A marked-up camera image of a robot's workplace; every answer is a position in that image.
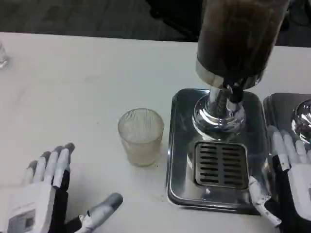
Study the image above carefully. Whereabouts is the clear glass item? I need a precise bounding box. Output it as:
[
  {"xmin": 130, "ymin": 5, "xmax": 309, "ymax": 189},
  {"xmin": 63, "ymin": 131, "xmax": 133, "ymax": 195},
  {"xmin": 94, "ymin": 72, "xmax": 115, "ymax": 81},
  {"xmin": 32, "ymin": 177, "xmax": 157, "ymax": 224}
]
[{"xmin": 0, "ymin": 40, "xmax": 12, "ymax": 70}]

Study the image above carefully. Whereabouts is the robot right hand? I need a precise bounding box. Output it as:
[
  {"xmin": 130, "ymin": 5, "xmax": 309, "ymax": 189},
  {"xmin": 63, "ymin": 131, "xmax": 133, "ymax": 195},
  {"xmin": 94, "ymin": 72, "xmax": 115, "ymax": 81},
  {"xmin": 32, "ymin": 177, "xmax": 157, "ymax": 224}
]
[{"xmin": 248, "ymin": 125, "xmax": 311, "ymax": 233}]

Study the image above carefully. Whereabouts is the clear ribbed glass cup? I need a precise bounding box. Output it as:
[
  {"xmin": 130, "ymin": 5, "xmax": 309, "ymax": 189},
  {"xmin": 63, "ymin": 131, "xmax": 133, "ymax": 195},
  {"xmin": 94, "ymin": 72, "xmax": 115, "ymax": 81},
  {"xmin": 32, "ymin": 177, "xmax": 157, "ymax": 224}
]
[{"xmin": 118, "ymin": 108, "xmax": 165, "ymax": 168}]

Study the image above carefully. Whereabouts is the black dispenser tap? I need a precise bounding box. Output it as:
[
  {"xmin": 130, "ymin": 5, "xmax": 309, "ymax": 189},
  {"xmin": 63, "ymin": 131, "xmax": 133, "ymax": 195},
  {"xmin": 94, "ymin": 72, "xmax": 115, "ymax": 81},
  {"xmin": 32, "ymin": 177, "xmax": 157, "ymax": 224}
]
[{"xmin": 223, "ymin": 77, "xmax": 244, "ymax": 103}]

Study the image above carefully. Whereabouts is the chrome dispenser base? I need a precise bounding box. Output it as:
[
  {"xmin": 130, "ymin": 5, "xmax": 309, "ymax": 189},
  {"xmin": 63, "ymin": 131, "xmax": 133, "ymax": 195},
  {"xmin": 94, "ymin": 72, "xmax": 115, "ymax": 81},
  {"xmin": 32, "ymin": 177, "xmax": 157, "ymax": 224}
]
[{"xmin": 291, "ymin": 99, "xmax": 311, "ymax": 144}]

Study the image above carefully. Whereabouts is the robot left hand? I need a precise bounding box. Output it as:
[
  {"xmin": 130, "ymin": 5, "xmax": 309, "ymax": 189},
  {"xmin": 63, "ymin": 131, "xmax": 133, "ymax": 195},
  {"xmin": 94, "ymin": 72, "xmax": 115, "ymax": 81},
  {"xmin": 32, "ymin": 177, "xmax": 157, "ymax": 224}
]
[{"xmin": 0, "ymin": 143, "xmax": 124, "ymax": 233}]

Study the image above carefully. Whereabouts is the steel drip tray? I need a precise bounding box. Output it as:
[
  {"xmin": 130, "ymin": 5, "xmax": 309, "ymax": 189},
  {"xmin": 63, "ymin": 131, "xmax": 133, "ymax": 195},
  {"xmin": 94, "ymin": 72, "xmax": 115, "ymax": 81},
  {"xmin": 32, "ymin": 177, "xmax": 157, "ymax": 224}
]
[
  {"xmin": 166, "ymin": 88, "xmax": 270, "ymax": 216},
  {"xmin": 262, "ymin": 92, "xmax": 311, "ymax": 149}
]

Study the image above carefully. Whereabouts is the drink dispenser with dark drink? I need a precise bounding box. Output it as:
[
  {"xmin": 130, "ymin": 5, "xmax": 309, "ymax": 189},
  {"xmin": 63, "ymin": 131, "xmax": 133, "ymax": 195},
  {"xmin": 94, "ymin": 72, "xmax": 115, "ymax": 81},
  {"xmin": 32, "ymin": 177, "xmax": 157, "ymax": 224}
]
[{"xmin": 192, "ymin": 0, "xmax": 291, "ymax": 134}]

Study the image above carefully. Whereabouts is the slotted steel drip grid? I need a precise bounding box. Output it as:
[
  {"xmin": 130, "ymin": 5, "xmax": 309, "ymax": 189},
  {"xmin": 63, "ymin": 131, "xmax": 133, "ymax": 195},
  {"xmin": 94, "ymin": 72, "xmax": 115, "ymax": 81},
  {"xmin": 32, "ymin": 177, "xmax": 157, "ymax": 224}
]
[{"xmin": 194, "ymin": 141, "xmax": 249, "ymax": 190}]

